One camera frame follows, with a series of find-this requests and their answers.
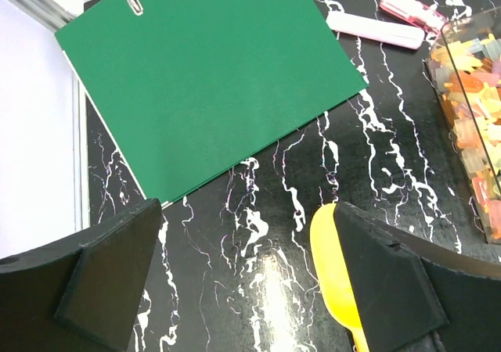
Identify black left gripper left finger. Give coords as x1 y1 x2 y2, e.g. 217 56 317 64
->
1 199 162 351

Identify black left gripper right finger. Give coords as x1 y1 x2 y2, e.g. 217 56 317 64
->
334 202 500 351

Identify clear acrylic candy tray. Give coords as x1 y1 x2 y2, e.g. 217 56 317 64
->
426 8 500 243

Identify light pink highlighter pen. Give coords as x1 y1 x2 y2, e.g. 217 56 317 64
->
326 11 425 50

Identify green ring binder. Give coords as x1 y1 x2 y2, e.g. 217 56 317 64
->
56 0 366 204

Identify aluminium frame rail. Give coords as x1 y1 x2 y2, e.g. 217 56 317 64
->
8 0 76 32

